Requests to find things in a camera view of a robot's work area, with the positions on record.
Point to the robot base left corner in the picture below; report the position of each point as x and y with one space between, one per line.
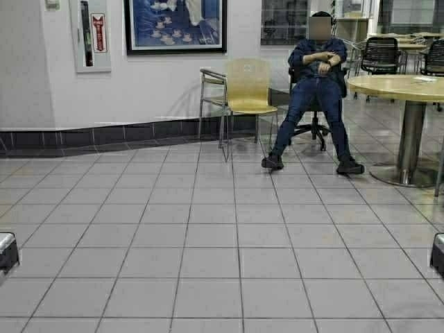
10 257

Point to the yellow wooden chair by wall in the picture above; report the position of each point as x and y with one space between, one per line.
247 92

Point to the wall thermostat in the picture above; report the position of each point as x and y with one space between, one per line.
52 4

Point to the framed blue picture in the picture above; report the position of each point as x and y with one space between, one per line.
175 27

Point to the black mesh chair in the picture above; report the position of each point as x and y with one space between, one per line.
433 60
381 55

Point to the black mesh chair right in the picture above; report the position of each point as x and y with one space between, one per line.
433 60

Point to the round wooden pedestal table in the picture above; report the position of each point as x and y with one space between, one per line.
416 91

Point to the fire extinguisher wall cabinet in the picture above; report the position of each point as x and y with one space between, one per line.
89 25

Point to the seated person in blue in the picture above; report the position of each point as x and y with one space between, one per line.
319 59

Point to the black office swivel chair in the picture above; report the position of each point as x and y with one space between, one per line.
317 131

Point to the black mesh chair left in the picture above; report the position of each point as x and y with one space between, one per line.
381 55

